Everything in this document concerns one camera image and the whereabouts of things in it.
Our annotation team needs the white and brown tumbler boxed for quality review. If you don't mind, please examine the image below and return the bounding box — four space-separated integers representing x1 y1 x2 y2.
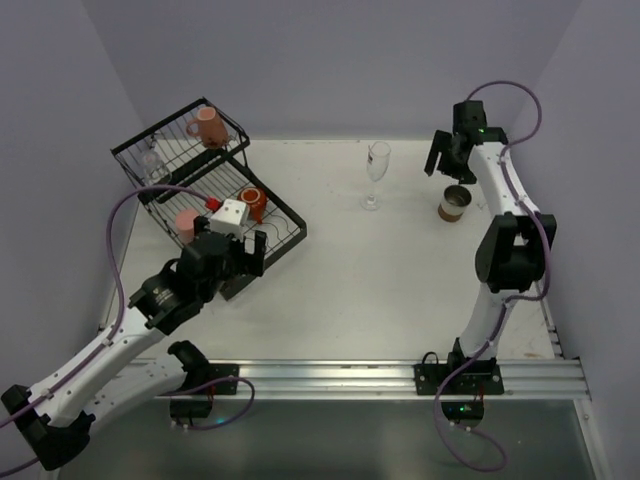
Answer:
438 185 472 223

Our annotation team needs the clear champagne flute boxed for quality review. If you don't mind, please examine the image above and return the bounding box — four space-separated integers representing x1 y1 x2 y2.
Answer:
361 141 391 211

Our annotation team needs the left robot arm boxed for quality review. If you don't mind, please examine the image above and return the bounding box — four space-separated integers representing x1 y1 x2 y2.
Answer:
1 231 267 471

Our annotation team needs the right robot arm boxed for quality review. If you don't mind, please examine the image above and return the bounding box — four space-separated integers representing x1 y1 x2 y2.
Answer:
424 100 557 364

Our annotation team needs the clear glass on upper rack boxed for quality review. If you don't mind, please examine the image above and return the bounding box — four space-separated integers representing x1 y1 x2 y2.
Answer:
141 150 172 186

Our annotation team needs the orange ceramic cup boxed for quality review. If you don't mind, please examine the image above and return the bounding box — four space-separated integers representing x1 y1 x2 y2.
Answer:
237 187 268 224

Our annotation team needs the pink plastic cup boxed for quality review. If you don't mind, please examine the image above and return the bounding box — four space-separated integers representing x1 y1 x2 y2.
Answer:
174 209 199 244

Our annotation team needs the pink ceramic mug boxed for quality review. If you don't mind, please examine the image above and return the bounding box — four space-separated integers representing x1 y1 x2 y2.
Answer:
186 106 229 149

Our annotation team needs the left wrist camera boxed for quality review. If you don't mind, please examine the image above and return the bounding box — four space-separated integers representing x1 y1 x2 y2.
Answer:
209 198 249 241

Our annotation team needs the black wire dish rack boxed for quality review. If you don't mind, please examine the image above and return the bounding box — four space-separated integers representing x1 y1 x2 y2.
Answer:
111 97 308 268

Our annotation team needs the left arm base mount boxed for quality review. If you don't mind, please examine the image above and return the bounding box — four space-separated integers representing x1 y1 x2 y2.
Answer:
162 341 256 432

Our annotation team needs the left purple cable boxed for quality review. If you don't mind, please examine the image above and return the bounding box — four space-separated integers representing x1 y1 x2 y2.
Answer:
0 184 221 476

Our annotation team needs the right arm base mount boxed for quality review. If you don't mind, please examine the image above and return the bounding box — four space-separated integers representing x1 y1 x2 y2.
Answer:
413 351 505 427

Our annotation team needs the aluminium mounting rail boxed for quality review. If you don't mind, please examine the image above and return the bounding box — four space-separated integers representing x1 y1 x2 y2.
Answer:
124 357 594 401

